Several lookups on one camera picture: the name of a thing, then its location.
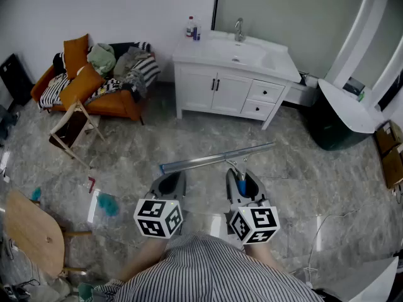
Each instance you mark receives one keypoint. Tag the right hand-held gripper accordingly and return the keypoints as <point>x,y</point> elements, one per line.
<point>255,223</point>

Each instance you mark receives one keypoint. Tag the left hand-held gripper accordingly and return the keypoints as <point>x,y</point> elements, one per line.
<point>157,219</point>

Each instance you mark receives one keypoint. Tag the person's left forearm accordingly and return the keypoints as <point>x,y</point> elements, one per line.
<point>148,256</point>

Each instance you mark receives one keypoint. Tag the person's right forearm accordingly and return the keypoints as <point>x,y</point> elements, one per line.
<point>264,253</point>

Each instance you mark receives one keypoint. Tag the teal cloth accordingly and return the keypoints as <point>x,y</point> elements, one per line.
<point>108,204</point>

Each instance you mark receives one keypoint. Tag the red bent strip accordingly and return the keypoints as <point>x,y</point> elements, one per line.
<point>92,184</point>

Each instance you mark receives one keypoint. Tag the person's striped shirt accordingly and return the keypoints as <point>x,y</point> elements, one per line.
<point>204,269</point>

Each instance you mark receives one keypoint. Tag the orange sofa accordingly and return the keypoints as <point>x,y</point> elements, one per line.
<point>122,102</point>

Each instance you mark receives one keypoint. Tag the grey fringed throw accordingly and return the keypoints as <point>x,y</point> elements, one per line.
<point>137,83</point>

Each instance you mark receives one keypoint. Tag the black white zigzag blanket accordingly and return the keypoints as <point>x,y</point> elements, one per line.
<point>148,66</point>

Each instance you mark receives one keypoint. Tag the white-topped dark green stand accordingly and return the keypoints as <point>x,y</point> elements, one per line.
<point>343,105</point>

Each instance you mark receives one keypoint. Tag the grey-beige garment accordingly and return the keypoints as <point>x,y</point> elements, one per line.
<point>126,63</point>

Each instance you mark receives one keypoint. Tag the orange cushion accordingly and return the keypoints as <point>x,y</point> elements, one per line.
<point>82,85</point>
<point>75,55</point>

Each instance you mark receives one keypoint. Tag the white vanity table with sink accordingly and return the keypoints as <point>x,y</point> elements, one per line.
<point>193,53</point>

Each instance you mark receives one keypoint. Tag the pale green blanket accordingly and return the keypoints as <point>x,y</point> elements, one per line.
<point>102,57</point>

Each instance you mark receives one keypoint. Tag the small green bottle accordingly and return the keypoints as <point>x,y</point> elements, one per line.
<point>361,97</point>

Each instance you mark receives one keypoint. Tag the cardboard box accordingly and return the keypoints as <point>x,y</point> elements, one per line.
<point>393,168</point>
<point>388,137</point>

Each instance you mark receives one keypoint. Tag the black white striped cushion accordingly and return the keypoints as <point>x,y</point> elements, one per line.
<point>53,91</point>

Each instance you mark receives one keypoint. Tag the chrome faucet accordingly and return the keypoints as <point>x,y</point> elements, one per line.
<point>239,31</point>

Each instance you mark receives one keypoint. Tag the blue-striped white spray bottle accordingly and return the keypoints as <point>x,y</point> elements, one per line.
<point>197,31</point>

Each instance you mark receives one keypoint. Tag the red-capped clear bottle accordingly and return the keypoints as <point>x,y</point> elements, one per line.
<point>189,28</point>

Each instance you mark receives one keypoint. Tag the white board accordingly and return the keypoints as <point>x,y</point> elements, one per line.
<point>378,282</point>

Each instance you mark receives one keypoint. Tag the black upright appliance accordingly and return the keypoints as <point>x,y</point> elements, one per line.
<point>14,77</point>

